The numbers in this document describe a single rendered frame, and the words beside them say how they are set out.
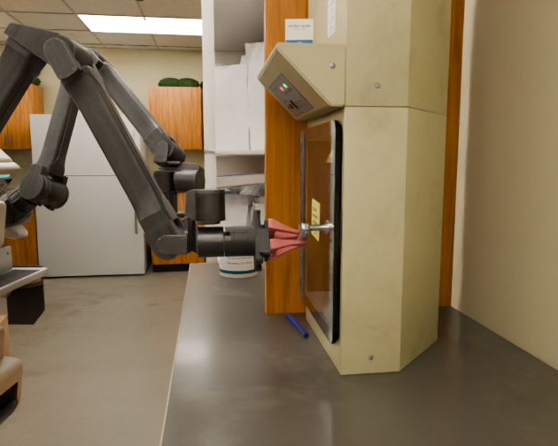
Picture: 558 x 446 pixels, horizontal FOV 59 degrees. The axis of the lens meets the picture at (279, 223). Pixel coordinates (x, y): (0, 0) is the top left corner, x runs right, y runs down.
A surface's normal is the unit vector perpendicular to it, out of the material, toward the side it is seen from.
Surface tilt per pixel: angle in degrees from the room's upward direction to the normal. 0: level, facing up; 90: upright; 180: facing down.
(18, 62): 100
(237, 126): 94
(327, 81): 90
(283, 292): 90
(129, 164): 87
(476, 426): 0
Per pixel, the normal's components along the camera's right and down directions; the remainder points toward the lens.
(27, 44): -0.04, 0.11
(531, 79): -0.99, 0.02
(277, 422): 0.00, -0.99
